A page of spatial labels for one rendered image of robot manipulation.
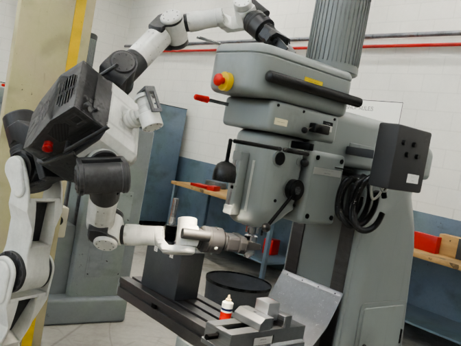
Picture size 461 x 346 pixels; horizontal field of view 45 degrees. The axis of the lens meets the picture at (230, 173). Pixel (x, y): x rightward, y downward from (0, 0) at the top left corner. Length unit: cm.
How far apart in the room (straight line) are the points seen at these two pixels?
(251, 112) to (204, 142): 729
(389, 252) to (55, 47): 213
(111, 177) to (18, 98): 173
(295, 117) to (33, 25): 188
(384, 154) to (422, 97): 474
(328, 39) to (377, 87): 490
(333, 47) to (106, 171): 92
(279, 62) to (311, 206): 52
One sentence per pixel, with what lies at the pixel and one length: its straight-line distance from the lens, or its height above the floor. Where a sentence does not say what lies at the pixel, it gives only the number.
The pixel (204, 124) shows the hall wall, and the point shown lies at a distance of 918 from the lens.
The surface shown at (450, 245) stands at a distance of 568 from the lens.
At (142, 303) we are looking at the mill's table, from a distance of 229.
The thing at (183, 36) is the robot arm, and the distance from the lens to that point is 208.
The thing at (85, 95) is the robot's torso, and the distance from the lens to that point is 170.
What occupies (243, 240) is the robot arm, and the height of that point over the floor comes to 126.
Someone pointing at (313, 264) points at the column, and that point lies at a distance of 225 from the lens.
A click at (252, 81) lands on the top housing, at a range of 172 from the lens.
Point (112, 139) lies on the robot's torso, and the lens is 170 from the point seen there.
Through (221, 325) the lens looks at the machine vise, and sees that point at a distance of 181.
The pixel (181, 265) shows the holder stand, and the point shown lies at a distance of 217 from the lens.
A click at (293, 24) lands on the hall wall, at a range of 813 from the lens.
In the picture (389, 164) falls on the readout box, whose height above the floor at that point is 159.
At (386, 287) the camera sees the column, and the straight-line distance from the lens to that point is 231.
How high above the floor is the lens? 157
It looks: 3 degrees down
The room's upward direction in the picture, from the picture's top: 10 degrees clockwise
